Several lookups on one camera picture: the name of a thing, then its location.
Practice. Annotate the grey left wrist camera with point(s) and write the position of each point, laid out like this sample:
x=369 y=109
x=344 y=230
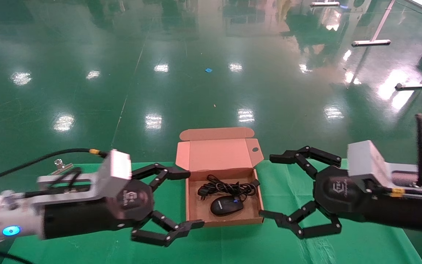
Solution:
x=115 y=168

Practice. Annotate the large green tablecloth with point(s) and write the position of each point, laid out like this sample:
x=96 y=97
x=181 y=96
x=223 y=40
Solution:
x=233 y=245

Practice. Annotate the white table leg with foot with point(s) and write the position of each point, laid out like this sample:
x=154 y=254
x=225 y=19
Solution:
x=372 y=42
x=421 y=85

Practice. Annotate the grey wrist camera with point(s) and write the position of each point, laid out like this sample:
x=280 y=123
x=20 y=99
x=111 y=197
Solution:
x=115 y=168
x=365 y=161

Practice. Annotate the white floor foot bar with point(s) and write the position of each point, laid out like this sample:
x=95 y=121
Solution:
x=324 y=3

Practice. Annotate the open brown cardboard box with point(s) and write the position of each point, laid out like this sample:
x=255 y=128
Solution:
x=218 y=154

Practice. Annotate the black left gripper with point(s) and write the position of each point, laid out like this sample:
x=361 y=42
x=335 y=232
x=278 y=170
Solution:
x=86 y=218

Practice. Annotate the silver binder clip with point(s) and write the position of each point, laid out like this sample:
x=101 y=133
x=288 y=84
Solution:
x=60 y=164

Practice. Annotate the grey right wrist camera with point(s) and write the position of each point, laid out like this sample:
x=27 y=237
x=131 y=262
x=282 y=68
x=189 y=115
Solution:
x=365 y=161

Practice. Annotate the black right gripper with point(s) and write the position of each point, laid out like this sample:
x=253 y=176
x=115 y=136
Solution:
x=335 y=190

